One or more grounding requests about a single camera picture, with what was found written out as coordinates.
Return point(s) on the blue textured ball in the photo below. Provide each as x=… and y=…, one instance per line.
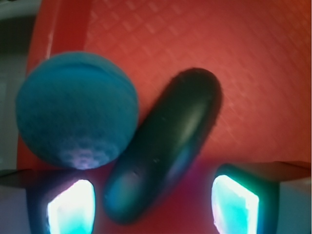
x=77, y=110

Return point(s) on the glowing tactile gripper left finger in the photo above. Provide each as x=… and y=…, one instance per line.
x=46, y=202

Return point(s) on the red plastic tray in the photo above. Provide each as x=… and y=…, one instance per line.
x=260, y=50

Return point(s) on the dark green plastic pickle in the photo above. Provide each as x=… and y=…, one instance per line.
x=164, y=146

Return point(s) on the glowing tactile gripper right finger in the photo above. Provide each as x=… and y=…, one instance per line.
x=262, y=198

